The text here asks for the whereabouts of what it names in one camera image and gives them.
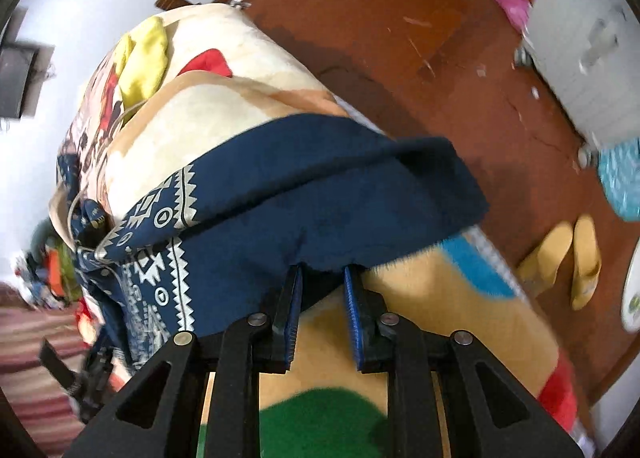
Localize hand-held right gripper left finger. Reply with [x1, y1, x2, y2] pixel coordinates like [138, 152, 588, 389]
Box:
[62, 263, 306, 458]

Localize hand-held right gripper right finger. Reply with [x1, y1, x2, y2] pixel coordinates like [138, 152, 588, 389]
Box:
[342, 264, 586, 458]

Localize navy patterned knit garment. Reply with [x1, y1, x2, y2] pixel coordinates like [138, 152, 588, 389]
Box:
[70, 113, 491, 374]

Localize pile of mixed clothes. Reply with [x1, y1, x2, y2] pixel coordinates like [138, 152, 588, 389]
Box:
[14, 250, 53, 310]

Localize red plush toy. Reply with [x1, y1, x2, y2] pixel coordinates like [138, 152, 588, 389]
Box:
[75, 298, 102, 341]

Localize striped cloth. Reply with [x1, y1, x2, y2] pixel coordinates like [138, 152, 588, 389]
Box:
[0, 283, 108, 434]

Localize orange box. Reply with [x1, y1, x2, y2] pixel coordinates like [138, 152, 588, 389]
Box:
[46, 248, 67, 296]

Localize green box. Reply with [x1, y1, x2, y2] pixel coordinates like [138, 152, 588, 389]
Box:
[55, 240, 85, 300]

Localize grey plush cushion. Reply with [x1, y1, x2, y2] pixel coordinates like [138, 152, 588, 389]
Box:
[29, 219, 57, 259]

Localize yellow slipper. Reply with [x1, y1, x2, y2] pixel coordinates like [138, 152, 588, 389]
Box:
[515, 220, 573, 296]
[570, 215, 603, 311]

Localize cream fleece blanket colour patches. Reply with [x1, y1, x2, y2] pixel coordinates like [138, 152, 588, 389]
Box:
[47, 3, 581, 458]

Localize car printed bedsheet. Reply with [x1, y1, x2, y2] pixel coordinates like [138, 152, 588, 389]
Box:
[55, 58, 126, 179]

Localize white round basin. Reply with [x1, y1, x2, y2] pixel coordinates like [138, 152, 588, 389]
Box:
[620, 258, 640, 331]

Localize yellow cloth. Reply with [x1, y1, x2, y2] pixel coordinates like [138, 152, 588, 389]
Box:
[112, 15, 168, 111]

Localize teal patterned cloth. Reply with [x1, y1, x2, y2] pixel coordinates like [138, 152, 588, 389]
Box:
[597, 138, 640, 221]

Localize white cabinet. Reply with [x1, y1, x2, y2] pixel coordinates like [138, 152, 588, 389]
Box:
[520, 0, 640, 149]

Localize pink cloth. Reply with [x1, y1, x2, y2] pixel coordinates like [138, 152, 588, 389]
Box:
[492, 0, 533, 34]

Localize wall-mounted black television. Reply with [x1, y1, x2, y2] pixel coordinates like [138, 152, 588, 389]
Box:
[0, 40, 41, 119]

